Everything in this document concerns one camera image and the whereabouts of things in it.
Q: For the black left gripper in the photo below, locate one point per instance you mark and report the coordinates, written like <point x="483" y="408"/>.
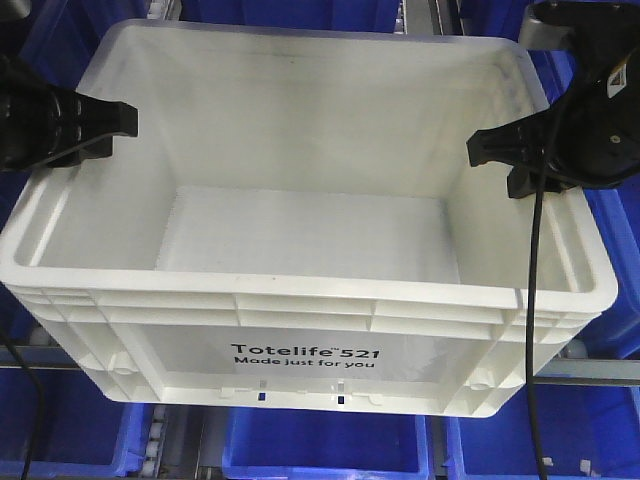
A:
<point x="37" y="117"/>

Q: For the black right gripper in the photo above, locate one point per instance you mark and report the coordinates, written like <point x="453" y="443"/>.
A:
<point x="597" y="145"/>

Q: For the white plastic Totelife tote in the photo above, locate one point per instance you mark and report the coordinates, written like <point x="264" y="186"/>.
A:
<point x="296" y="224"/>

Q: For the grey right arm link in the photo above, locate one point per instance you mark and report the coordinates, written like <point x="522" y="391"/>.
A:
<point x="536" y="35"/>

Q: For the shelf blue bin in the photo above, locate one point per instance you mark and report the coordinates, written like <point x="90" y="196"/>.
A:
<point x="310" y="444"/>
<point x="586" y="433"/>
<point x="378" y="16"/>
<point x="83" y="432"/>

